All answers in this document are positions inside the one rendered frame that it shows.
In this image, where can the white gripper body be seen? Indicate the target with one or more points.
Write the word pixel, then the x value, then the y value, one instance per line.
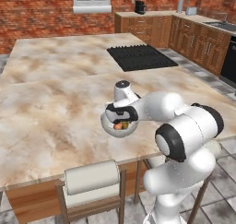
pixel 112 106

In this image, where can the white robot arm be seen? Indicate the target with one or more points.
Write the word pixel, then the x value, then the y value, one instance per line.
pixel 184 132

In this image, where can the orange peach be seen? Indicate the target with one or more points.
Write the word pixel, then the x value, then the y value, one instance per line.
pixel 117 126

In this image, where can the yellow green banana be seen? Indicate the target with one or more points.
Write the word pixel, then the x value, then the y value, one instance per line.
pixel 125 125

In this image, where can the white grey bowl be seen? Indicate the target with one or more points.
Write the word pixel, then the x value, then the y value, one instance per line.
pixel 118 133

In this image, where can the black hob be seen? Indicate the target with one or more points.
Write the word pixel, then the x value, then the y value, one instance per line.
pixel 141 57

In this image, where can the wooden base cupboard run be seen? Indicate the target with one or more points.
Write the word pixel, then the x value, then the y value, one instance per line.
pixel 144 29
pixel 199 44

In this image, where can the black coffee machine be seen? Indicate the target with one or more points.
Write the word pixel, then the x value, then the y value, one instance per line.
pixel 140 7

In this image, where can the white framed window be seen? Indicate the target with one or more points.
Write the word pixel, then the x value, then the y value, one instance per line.
pixel 91 0

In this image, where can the grey paper towel roll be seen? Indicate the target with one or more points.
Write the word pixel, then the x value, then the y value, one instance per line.
pixel 179 6

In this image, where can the silver toaster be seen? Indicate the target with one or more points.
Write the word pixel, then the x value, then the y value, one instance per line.
pixel 191 11

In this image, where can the black dishwasher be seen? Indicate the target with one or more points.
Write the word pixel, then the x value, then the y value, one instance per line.
pixel 229 61

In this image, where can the steel sink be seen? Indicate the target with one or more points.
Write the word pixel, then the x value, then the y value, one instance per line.
pixel 224 25

